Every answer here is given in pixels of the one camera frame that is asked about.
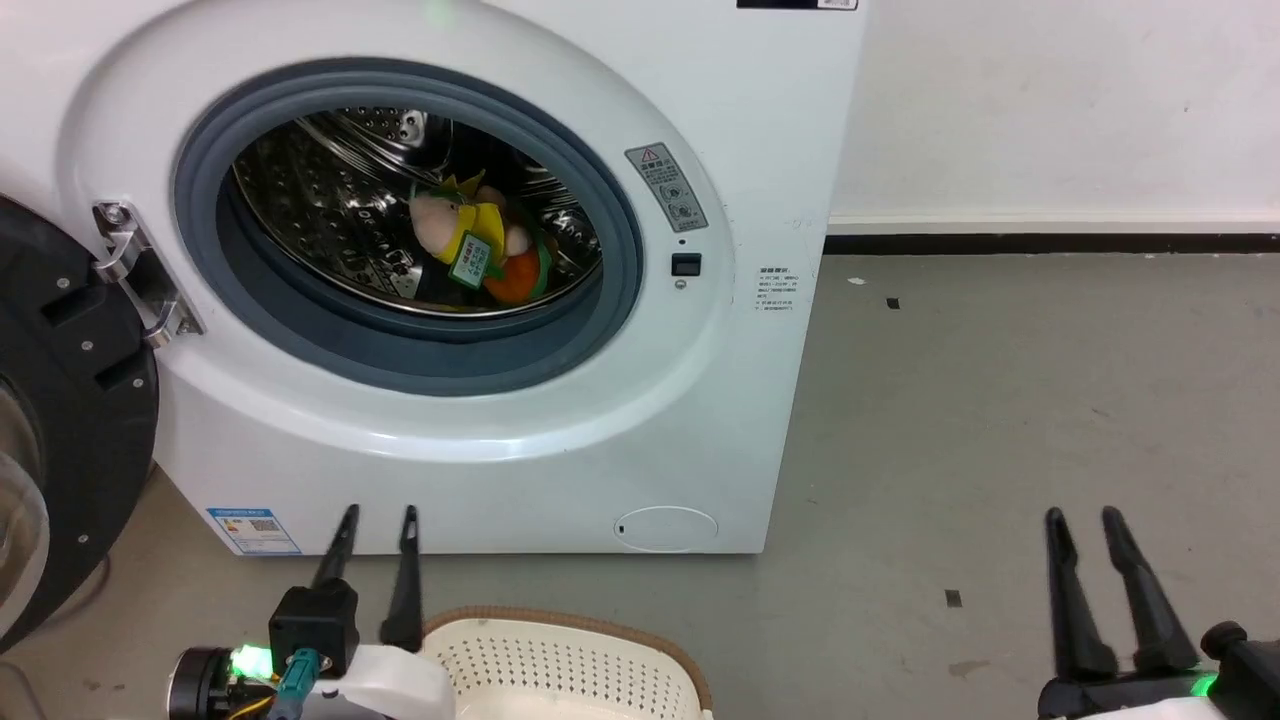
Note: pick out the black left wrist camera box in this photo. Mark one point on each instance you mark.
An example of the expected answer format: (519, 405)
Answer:
(315, 625)

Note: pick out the white perforated laundry basket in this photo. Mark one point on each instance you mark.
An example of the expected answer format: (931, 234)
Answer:
(560, 665)

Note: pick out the grey warning label sticker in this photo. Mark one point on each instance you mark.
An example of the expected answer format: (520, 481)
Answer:
(667, 188)

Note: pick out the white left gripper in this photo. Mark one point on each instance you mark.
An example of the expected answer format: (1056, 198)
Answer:
(400, 685)

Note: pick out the grey rubber door gasket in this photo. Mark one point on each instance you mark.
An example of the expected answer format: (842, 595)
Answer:
(300, 345)

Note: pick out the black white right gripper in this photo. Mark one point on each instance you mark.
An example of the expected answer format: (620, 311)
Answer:
(1120, 698)

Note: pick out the round white filter cover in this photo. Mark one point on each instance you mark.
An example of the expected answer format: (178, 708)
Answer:
(665, 529)

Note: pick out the white front-load washing machine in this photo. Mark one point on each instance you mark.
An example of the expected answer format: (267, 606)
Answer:
(700, 400)

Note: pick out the blue energy label sticker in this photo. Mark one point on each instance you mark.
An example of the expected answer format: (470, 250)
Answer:
(255, 531)

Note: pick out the metal door hinge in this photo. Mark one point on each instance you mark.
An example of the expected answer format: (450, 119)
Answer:
(140, 275)

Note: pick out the stainless steel washer drum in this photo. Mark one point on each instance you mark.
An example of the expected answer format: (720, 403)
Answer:
(320, 200)

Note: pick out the pink yellow orange plush toy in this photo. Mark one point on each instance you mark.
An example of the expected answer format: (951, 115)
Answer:
(470, 228)

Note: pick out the black round washer door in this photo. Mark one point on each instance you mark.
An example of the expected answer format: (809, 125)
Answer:
(85, 400)

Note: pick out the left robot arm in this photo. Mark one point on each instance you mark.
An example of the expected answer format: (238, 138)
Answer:
(200, 685)

